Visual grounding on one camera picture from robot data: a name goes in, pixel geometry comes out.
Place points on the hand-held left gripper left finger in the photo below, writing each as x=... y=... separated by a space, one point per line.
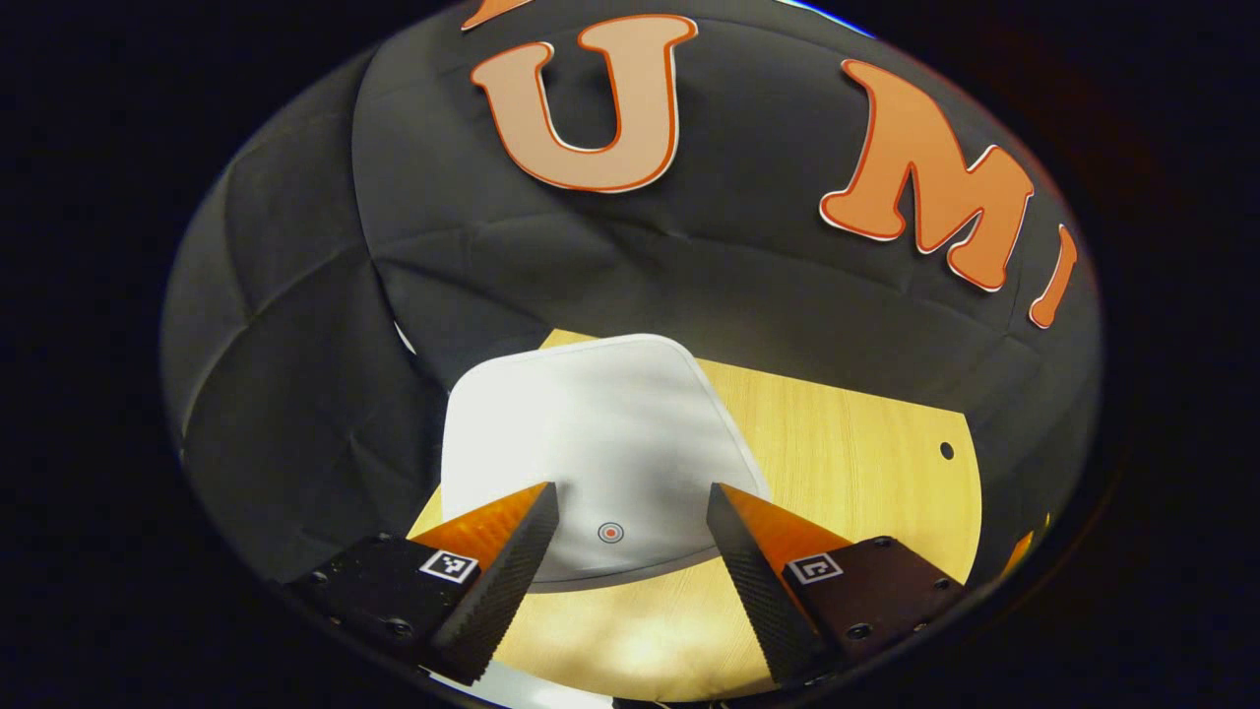
x=512 y=581

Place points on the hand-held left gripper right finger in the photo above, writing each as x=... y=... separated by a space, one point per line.
x=753 y=591

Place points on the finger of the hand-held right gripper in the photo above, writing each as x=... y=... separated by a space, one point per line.
x=1022 y=553

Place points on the white desktop garbage bin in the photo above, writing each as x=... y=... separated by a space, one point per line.
x=600 y=433

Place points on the wooden desktop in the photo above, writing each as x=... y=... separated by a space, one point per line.
x=837 y=443

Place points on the black backdrop cloth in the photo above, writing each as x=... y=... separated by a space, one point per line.
x=689 y=276

